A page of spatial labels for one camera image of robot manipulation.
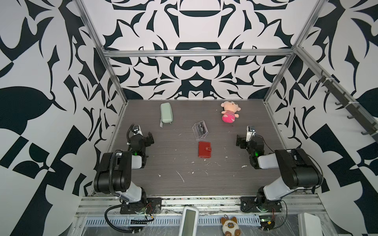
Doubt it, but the white box bottom right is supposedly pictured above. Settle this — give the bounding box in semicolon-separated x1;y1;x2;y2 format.
298;212;323;236

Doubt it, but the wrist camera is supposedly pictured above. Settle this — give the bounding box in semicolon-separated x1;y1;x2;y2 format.
246;126;256;142
132;125;142;135

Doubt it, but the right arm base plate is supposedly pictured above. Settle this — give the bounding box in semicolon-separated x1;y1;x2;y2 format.
240;196;282;213

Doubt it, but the white tablet device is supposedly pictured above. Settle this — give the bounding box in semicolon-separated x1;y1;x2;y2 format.
179;206;199;236

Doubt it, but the brown white plush toy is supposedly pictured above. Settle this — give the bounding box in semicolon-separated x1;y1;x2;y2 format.
221;217;242;236

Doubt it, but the green glasses case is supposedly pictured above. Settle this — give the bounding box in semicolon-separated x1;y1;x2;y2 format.
160;102;173;126

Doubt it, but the aluminium frame rail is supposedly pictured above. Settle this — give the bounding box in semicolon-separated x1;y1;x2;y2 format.
103;49;293;58

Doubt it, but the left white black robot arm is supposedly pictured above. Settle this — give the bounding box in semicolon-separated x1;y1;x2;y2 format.
94;132;154;206

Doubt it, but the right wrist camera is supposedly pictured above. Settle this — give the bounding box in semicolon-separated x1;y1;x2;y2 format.
246;126;256;142

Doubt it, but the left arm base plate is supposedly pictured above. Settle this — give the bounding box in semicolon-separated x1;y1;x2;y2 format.
120;197;162;214

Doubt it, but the wall hook rail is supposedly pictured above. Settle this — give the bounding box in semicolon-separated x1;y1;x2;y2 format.
317;70;378;142

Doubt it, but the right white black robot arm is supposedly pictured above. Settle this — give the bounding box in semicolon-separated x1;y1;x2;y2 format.
236;135;323;208

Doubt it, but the clear acrylic card box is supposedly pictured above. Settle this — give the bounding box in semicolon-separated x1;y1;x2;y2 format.
192;121;208;141

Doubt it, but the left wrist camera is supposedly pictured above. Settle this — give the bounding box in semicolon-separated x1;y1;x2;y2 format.
132;125;142;135

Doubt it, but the black cable left base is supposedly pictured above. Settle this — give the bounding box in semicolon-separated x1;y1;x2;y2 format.
104;204;154;234

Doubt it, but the pink plush doll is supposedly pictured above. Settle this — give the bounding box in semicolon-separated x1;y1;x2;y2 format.
221;101;241;124

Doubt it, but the red leather card holder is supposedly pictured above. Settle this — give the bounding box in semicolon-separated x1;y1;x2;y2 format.
198;141;212;158

